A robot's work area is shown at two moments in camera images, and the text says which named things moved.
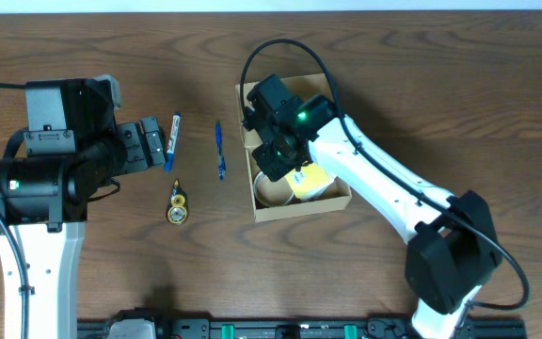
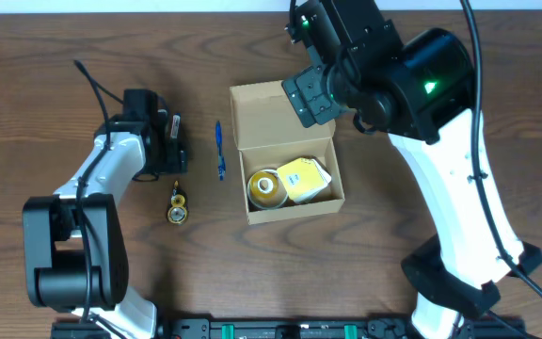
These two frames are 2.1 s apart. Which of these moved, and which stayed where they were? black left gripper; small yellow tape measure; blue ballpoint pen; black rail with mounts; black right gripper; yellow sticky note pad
Moved: black left gripper; black right gripper
Stayed: black rail with mounts; yellow sticky note pad; blue ballpoint pen; small yellow tape measure
